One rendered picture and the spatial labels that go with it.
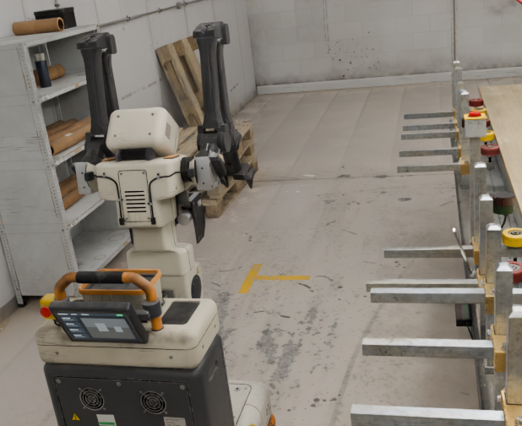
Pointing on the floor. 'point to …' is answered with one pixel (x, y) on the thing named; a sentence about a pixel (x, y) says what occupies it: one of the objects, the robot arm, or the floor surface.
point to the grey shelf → (40, 163)
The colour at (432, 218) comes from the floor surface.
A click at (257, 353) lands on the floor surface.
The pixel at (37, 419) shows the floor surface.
